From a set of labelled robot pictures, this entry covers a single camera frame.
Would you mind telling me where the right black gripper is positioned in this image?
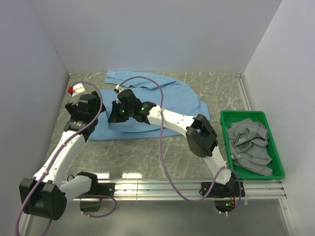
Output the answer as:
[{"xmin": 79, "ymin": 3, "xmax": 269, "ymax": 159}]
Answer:
[{"xmin": 108, "ymin": 101, "xmax": 134, "ymax": 124}]

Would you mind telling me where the light blue long sleeve shirt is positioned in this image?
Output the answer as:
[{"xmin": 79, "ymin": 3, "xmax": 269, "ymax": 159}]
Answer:
[{"xmin": 90, "ymin": 71, "xmax": 210, "ymax": 141}]

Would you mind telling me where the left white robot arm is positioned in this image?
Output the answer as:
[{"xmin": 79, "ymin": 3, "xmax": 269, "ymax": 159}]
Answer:
[{"xmin": 19, "ymin": 91, "xmax": 106, "ymax": 220}]

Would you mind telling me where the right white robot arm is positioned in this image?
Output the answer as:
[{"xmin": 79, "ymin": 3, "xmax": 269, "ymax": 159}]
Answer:
[{"xmin": 108, "ymin": 89, "xmax": 237, "ymax": 198}]

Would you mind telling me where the grey long sleeve shirt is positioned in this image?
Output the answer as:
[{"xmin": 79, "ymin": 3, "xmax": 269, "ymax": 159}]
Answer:
[{"xmin": 226, "ymin": 118, "xmax": 273, "ymax": 176}]

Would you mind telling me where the green plastic bin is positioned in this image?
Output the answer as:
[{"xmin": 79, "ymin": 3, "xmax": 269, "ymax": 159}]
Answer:
[{"xmin": 220, "ymin": 110, "xmax": 284, "ymax": 180}]

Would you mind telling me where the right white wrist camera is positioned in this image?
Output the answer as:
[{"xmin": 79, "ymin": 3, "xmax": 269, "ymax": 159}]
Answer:
[{"xmin": 114, "ymin": 85, "xmax": 125, "ymax": 94}]

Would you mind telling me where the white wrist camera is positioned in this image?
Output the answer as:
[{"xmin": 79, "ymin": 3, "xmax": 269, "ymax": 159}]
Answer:
[
  {"xmin": 67, "ymin": 83, "xmax": 85, "ymax": 96},
  {"xmin": 114, "ymin": 85, "xmax": 125, "ymax": 94}
]

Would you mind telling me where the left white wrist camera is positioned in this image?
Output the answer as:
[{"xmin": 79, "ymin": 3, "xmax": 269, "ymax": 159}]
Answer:
[{"xmin": 67, "ymin": 83, "xmax": 85, "ymax": 96}]

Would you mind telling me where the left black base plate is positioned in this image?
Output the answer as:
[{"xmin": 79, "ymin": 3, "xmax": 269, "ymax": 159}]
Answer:
[{"xmin": 96, "ymin": 182, "xmax": 115, "ymax": 197}]

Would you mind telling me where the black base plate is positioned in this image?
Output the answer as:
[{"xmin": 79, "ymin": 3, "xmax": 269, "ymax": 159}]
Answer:
[
  {"xmin": 96, "ymin": 182, "xmax": 115, "ymax": 197},
  {"xmin": 199, "ymin": 181, "xmax": 245, "ymax": 199}
]

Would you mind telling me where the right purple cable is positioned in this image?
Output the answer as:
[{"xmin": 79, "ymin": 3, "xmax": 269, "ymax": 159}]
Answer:
[{"xmin": 117, "ymin": 76, "xmax": 243, "ymax": 218}]

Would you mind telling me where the purple cable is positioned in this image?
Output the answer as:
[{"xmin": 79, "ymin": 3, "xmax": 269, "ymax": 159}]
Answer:
[
  {"xmin": 117, "ymin": 76, "xmax": 243, "ymax": 218},
  {"xmin": 15, "ymin": 81, "xmax": 118, "ymax": 236}
]

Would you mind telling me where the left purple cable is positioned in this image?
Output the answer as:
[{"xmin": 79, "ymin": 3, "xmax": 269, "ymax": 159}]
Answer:
[{"xmin": 15, "ymin": 81, "xmax": 118, "ymax": 236}]

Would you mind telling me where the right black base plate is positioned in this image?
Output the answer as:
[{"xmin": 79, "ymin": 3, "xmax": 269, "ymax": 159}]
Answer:
[{"xmin": 199, "ymin": 181, "xmax": 245, "ymax": 199}]

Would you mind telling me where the aluminium mounting rail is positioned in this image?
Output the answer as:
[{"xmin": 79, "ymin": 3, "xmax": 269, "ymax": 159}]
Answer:
[{"xmin": 14, "ymin": 178, "xmax": 298, "ymax": 236}]

